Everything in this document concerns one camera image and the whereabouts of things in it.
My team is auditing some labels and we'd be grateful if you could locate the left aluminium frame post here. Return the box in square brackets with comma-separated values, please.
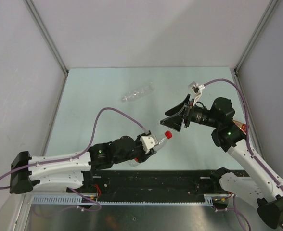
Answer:
[23, 0, 69, 75]

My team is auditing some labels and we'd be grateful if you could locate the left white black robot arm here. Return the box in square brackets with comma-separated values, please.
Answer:
[9, 134, 158, 194]

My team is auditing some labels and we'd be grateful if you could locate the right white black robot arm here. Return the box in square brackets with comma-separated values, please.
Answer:
[160, 95, 283, 229]

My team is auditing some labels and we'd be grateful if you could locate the red label plastic bottle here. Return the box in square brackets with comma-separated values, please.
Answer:
[127, 134, 169, 167]

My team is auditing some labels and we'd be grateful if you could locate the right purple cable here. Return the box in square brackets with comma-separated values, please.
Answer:
[203, 78, 283, 210]

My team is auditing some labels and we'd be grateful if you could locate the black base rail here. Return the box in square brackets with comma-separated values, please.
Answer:
[37, 168, 248, 203]

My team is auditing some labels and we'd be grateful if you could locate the yellow red tea bottle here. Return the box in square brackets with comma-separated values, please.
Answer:
[233, 120, 247, 135]

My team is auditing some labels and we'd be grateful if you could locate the red bottle cap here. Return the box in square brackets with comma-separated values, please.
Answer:
[164, 131, 173, 139]

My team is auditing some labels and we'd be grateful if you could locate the right aluminium frame post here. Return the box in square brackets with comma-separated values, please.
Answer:
[233, 0, 282, 73]

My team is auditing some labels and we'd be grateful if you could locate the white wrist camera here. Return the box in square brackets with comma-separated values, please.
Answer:
[140, 134, 159, 154]
[188, 82, 205, 106]

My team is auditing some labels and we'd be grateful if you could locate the grey slotted cable duct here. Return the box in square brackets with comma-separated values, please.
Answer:
[32, 194, 228, 206]

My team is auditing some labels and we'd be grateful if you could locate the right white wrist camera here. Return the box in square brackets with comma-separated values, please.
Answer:
[188, 82, 205, 106]

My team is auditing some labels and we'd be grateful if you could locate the clear plastic water bottle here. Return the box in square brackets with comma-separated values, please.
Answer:
[121, 82, 155, 103]

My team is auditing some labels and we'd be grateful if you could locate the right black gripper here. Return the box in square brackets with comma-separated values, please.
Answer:
[160, 94, 220, 132]

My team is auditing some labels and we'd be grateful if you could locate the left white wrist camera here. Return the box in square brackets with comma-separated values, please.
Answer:
[140, 134, 159, 154]

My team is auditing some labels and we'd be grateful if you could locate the aluminium frame post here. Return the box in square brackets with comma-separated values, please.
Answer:
[23, 0, 69, 75]
[233, 0, 282, 73]

